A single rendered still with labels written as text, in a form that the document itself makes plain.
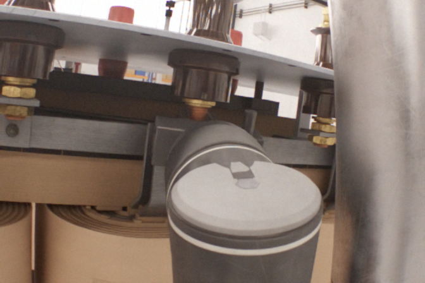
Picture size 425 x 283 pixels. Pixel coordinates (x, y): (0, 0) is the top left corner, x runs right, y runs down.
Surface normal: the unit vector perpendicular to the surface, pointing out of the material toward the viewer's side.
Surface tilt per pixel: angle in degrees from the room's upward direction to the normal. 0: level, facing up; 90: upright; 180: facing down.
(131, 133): 90
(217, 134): 18
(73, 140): 90
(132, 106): 90
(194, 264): 105
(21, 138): 90
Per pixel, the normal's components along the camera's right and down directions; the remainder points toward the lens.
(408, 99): -0.06, 0.11
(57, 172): 0.47, 0.14
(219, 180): 0.00, -0.95
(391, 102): -0.39, 0.11
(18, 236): 0.98, 0.15
